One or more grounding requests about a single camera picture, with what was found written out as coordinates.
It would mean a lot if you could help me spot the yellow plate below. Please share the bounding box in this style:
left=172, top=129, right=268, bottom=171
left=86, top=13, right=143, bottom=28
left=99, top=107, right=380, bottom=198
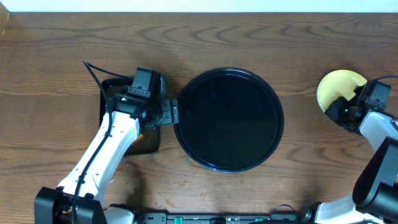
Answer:
left=317, top=70, right=367, bottom=112

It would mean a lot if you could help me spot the green orange sponge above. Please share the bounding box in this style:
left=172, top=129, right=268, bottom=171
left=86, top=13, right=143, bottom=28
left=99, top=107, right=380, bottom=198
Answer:
left=133, top=134, right=144, bottom=144

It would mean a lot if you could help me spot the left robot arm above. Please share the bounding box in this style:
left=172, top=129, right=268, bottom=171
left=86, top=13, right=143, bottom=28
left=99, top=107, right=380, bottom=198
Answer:
left=34, top=67, right=178, bottom=223

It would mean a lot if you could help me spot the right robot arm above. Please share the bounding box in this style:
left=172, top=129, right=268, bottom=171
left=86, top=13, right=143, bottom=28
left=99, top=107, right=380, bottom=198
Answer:
left=313, top=80, right=397, bottom=223

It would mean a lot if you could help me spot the black rectangular water tray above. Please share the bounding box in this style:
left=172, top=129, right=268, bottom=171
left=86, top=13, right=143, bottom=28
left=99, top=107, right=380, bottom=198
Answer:
left=101, top=78, right=160, bottom=156

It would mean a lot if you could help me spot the round black tray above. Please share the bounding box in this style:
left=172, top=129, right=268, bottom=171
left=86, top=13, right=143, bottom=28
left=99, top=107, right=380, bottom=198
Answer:
left=174, top=68, right=285, bottom=173

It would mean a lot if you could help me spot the left black cable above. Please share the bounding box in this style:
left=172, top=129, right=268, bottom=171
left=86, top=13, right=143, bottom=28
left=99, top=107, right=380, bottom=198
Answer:
left=70, top=60, right=133, bottom=224

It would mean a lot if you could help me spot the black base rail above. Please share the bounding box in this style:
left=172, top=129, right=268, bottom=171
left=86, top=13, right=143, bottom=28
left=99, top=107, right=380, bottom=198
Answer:
left=133, top=212, right=303, bottom=224

